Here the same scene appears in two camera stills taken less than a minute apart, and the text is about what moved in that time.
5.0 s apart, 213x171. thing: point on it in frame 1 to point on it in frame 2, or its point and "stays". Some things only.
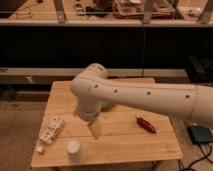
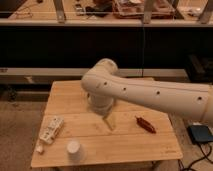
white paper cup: [73, 149] stays
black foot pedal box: [200, 134] stays
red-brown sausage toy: [145, 125] stays
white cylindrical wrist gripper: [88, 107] to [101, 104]
